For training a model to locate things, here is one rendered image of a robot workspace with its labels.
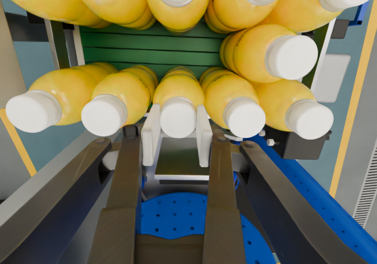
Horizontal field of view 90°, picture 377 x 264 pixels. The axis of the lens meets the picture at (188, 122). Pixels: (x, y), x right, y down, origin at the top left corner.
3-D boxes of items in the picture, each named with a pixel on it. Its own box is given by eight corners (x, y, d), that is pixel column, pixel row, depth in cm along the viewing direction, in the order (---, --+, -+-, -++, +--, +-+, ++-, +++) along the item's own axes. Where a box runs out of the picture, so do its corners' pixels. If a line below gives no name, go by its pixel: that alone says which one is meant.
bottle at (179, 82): (155, 81, 38) (132, 112, 20) (182, 58, 36) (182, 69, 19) (178, 107, 40) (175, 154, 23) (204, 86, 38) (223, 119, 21)
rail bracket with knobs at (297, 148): (251, 134, 43) (271, 160, 34) (257, 104, 40) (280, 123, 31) (293, 135, 44) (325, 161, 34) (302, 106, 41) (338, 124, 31)
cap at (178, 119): (153, 113, 21) (151, 119, 19) (180, 90, 20) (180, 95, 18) (176, 137, 22) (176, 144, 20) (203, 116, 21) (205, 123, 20)
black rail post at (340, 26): (299, 41, 36) (330, 39, 28) (303, 23, 35) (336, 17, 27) (310, 41, 36) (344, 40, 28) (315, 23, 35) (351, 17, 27)
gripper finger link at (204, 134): (202, 132, 13) (212, 133, 13) (197, 103, 20) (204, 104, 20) (200, 167, 15) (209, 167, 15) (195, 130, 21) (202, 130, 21)
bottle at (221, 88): (238, 90, 39) (282, 126, 22) (207, 106, 40) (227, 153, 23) (223, 59, 36) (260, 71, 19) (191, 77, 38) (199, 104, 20)
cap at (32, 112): (56, 93, 20) (45, 98, 18) (60, 128, 21) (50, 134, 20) (17, 88, 19) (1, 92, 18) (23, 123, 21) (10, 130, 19)
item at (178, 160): (162, 147, 40) (154, 187, 29) (162, 137, 40) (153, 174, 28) (208, 148, 41) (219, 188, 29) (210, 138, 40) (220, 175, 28)
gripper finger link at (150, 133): (152, 166, 14) (142, 166, 14) (160, 129, 21) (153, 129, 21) (151, 131, 13) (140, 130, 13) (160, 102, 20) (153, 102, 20)
